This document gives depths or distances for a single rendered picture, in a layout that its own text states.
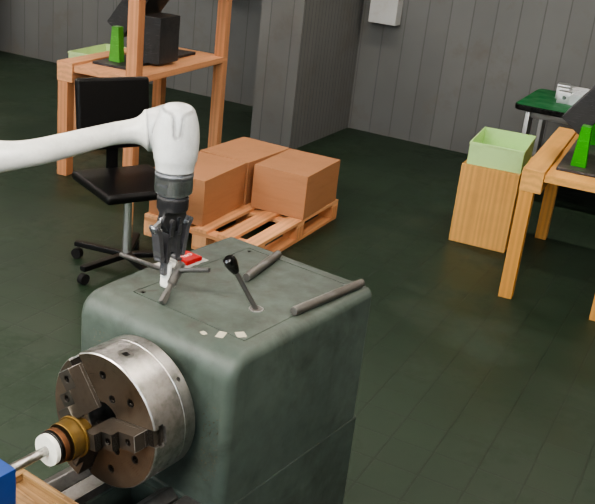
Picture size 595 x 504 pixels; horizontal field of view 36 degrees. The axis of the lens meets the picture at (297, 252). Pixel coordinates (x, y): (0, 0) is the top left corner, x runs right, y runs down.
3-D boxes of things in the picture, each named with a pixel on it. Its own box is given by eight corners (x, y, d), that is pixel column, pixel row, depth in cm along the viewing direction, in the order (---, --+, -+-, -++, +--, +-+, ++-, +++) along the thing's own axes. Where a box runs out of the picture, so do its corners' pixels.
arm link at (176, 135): (198, 178, 207) (196, 161, 219) (203, 111, 201) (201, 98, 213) (150, 175, 205) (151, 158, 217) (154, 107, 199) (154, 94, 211)
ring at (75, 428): (70, 403, 194) (35, 420, 187) (100, 420, 189) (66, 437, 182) (69, 440, 197) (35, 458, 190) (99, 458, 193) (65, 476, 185)
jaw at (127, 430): (122, 409, 197) (162, 422, 191) (124, 429, 199) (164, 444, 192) (83, 428, 189) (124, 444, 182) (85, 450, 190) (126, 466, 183)
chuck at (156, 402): (79, 428, 218) (91, 316, 205) (174, 496, 203) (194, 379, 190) (49, 444, 211) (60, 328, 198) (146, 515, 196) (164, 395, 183)
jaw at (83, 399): (101, 406, 201) (78, 357, 202) (114, 400, 198) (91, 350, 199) (62, 425, 193) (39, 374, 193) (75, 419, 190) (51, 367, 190)
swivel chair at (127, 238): (203, 265, 562) (216, 89, 522) (139, 304, 501) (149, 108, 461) (108, 239, 586) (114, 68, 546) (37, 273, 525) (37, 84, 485)
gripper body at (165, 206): (173, 186, 218) (171, 222, 221) (148, 192, 211) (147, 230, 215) (197, 194, 214) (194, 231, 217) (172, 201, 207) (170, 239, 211)
